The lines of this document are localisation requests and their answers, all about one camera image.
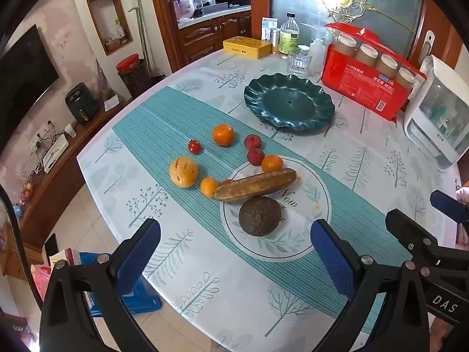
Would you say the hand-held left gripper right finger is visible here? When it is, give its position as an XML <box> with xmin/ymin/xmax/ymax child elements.
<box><xmin>310</xmin><ymin>219</ymin><xmax>431</xmax><ymax>352</ymax></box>

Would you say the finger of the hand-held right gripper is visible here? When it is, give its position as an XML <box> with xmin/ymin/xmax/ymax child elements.
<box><xmin>385</xmin><ymin>209</ymin><xmax>439</xmax><ymax>265</ymax></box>
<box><xmin>430</xmin><ymin>190</ymin><xmax>469</xmax><ymax>228</ymax></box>

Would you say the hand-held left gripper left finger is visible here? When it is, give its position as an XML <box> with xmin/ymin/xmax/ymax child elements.
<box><xmin>38</xmin><ymin>218</ymin><xmax>162</xmax><ymax>352</ymax></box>

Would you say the dark brown avocado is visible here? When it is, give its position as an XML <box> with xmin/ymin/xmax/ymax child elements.
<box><xmin>238</xmin><ymin>196</ymin><xmax>282</xmax><ymax>237</ymax></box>

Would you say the yellow round melon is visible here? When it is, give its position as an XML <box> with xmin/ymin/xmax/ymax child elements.
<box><xmin>169</xmin><ymin>156</ymin><xmax>199</xmax><ymax>189</ymax></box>

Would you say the brown overripe banana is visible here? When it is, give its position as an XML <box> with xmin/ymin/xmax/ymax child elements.
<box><xmin>213</xmin><ymin>168</ymin><xmax>298</xmax><ymax>203</ymax></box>

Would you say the small orange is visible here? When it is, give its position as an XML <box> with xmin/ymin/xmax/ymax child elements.
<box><xmin>200</xmin><ymin>177</ymin><xmax>219</xmax><ymax>198</ymax></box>

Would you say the medium orange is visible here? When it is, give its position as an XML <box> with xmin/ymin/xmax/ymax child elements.
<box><xmin>261</xmin><ymin>155</ymin><xmax>284</xmax><ymax>173</ymax></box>

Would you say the dark green scalloped plate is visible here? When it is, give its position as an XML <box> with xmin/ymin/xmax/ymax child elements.
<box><xmin>244</xmin><ymin>72</ymin><xmax>336</xmax><ymax>136</ymax></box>

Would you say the blue plastic stool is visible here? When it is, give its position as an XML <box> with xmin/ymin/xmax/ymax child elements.
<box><xmin>79</xmin><ymin>251</ymin><xmax>162</xmax><ymax>316</ymax></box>

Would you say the white countertop appliance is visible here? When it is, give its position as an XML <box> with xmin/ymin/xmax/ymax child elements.
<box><xmin>403</xmin><ymin>55</ymin><xmax>469</xmax><ymax>171</ymax></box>

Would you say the pink box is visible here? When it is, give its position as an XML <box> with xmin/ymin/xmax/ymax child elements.
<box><xmin>31</xmin><ymin>264</ymin><xmax>52</xmax><ymax>301</ymax></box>

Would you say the wooden television console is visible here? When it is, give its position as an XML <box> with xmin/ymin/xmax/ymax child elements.
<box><xmin>15</xmin><ymin>97</ymin><xmax>127</xmax><ymax>275</ymax></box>

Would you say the white router box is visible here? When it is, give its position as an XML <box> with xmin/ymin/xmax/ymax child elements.
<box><xmin>42</xmin><ymin>136</ymin><xmax>70</xmax><ymax>173</ymax></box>

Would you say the tree print tablecloth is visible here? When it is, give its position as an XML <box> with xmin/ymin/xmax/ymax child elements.
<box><xmin>76</xmin><ymin>49</ymin><xmax>462</xmax><ymax>352</ymax></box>

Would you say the large orange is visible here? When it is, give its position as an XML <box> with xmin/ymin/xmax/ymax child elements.
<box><xmin>213</xmin><ymin>125</ymin><xmax>235</xmax><ymax>147</ymax></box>

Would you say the red paper cup package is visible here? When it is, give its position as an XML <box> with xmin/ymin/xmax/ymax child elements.
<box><xmin>322</xmin><ymin>23</ymin><xmax>427</xmax><ymax>121</ymax></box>

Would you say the dark green air fryer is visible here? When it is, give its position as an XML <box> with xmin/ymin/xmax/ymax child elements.
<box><xmin>65</xmin><ymin>83</ymin><xmax>99</xmax><ymax>124</ymax></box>

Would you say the dark wicker basket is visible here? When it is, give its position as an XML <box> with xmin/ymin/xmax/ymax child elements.
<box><xmin>118</xmin><ymin>60</ymin><xmax>152</xmax><ymax>98</ymax></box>

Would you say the white squeeze bottle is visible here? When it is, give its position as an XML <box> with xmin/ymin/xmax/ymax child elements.
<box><xmin>298</xmin><ymin>22</ymin><xmax>336</xmax><ymax>73</ymax></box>

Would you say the clear ribbed glass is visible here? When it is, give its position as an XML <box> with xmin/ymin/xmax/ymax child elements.
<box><xmin>287</xmin><ymin>45</ymin><xmax>313</xmax><ymax>77</ymax></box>

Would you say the red round tin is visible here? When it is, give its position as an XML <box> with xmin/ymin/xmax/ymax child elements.
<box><xmin>116</xmin><ymin>53</ymin><xmax>142</xmax><ymax>74</ymax></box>

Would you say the black television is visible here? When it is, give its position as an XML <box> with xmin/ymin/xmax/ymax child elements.
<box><xmin>0</xmin><ymin>24</ymin><xmax>60</xmax><ymax>151</ymax></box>

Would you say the clear bottle green label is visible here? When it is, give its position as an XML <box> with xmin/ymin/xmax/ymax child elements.
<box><xmin>279</xmin><ymin>12</ymin><xmax>300</xmax><ymax>59</ymax></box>

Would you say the yellow rectangular box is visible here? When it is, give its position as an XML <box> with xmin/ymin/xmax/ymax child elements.
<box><xmin>223</xmin><ymin>36</ymin><xmax>272</xmax><ymax>60</ymax></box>

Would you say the wooden kitchen cabinet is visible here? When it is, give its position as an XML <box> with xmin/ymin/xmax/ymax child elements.
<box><xmin>178</xmin><ymin>11</ymin><xmax>253</xmax><ymax>67</ymax></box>

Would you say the white mop pole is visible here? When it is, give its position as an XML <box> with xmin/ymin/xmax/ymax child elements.
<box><xmin>134</xmin><ymin>0</ymin><xmax>155</xmax><ymax>77</ymax></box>

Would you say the small green plant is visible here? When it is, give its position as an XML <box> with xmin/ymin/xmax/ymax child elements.
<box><xmin>113</xmin><ymin>18</ymin><xmax>127</xmax><ymax>43</ymax></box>

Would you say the white carton box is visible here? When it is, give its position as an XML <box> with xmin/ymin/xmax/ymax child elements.
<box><xmin>261</xmin><ymin>17</ymin><xmax>279</xmax><ymax>41</ymax></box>

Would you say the pink rice cooker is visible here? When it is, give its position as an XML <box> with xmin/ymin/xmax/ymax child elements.
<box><xmin>177</xmin><ymin>0</ymin><xmax>195</xmax><ymax>21</ymax></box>

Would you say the wall power socket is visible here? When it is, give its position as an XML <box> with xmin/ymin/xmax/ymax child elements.
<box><xmin>26</xmin><ymin>125</ymin><xmax>52</xmax><ymax>155</ymax></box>

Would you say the silver door handle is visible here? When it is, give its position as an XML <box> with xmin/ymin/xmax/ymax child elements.
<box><xmin>421</xmin><ymin>30</ymin><xmax>436</xmax><ymax>70</ymax></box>

